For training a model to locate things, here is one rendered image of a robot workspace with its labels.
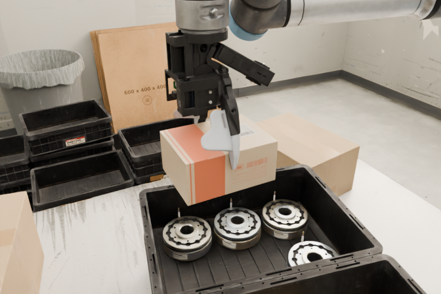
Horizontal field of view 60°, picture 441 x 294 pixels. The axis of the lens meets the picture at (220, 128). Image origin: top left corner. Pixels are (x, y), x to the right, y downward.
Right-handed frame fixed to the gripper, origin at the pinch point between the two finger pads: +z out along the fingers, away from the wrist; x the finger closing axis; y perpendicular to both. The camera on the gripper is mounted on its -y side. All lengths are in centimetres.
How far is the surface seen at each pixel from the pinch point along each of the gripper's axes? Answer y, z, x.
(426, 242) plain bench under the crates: -57, 40, 6
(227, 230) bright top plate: -4.4, 23.6, -4.9
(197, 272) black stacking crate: 4.6, 26.8, 0.0
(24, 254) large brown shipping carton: 34.7, 26.2, -19.9
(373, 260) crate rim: -19.5, 16.9, 19.3
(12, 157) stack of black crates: 46, 71, -153
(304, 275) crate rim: -7.0, 16.8, 16.7
